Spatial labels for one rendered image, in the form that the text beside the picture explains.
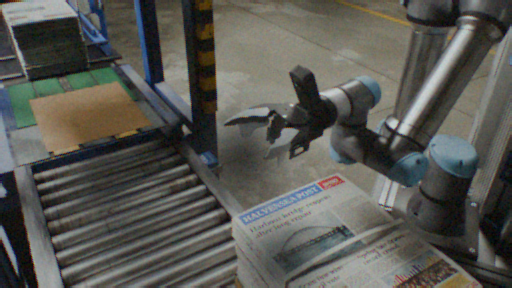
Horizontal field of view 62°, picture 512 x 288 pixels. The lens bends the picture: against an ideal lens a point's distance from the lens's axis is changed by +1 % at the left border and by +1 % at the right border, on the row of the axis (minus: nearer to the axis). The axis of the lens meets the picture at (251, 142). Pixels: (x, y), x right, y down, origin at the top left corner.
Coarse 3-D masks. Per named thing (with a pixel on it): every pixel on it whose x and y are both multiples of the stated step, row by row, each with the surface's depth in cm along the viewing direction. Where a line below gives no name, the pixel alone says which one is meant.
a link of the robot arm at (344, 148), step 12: (336, 132) 94; (348, 132) 92; (360, 132) 92; (372, 132) 91; (336, 144) 95; (348, 144) 92; (360, 144) 90; (336, 156) 96; (348, 156) 95; (360, 156) 91
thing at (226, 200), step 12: (168, 132) 159; (180, 144) 152; (192, 156) 146; (192, 168) 140; (204, 168) 140; (204, 180) 135; (216, 180) 135; (216, 192) 130; (228, 192) 130; (228, 204) 125; (228, 216) 122
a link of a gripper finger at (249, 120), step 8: (240, 112) 79; (248, 112) 79; (256, 112) 79; (264, 112) 80; (232, 120) 77; (240, 120) 78; (248, 120) 79; (256, 120) 79; (264, 120) 79; (240, 128) 81; (248, 128) 81; (256, 128) 82; (248, 136) 83
